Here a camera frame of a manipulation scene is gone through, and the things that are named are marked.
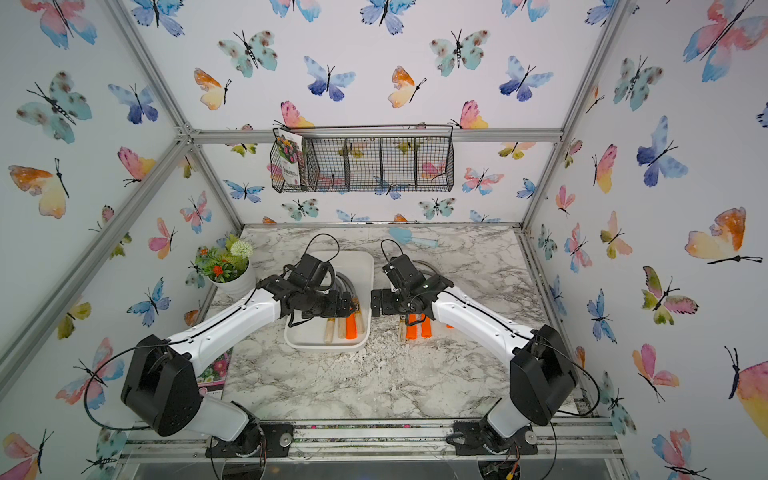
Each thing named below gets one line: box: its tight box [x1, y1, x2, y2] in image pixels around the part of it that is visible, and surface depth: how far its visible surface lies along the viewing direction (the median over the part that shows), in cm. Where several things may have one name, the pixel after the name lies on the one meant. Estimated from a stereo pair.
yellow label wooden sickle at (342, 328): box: [338, 318, 347, 339], surface depth 93 cm
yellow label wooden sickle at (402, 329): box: [399, 314, 407, 343], surface depth 92 cm
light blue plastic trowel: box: [388, 227, 439, 248], surface depth 121 cm
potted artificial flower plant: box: [195, 234, 255, 295], surface depth 95 cm
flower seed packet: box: [277, 128, 303, 185], surface depth 91 cm
